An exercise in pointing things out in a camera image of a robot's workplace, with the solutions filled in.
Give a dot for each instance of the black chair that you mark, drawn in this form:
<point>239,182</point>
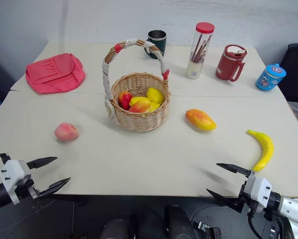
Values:
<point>297,72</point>

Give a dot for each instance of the mango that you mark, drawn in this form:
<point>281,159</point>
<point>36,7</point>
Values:
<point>139,107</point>
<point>200,120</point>

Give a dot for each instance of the red lidded mug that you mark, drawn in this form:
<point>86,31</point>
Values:
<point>228,64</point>

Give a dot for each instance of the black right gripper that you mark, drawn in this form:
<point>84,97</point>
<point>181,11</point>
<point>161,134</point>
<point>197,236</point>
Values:
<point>243,196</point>

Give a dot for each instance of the dark green steel mug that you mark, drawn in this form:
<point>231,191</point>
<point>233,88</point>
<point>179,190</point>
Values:
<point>156,44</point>

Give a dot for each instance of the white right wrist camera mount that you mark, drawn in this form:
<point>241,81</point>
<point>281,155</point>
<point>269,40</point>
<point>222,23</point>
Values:
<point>259,189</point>

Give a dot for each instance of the red fabric pouch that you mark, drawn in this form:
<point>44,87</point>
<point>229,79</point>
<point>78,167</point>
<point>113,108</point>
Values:
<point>54,73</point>

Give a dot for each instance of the wicker basket with handle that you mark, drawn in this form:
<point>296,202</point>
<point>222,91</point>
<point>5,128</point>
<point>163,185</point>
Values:
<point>141,119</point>

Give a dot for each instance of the yellow banana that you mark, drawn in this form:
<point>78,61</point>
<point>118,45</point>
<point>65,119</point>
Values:
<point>265,150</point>

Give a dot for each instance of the clear pencil tube red lid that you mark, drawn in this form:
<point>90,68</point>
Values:
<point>198,57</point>

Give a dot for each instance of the red orange apple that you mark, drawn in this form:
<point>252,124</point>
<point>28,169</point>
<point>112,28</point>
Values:
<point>124,99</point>

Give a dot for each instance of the blue shield print cup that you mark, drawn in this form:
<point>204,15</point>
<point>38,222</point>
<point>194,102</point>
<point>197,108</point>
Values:
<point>268,78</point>

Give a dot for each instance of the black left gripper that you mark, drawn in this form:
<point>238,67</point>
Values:
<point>27,189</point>

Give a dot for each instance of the yellow lemon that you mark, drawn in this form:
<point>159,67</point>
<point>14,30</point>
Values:
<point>155,95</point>

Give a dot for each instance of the dark rounded shape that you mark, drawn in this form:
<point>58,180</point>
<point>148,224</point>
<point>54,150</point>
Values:
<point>177,221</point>
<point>114,229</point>

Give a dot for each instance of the peach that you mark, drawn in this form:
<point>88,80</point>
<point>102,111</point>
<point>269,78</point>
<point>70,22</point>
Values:
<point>66,131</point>

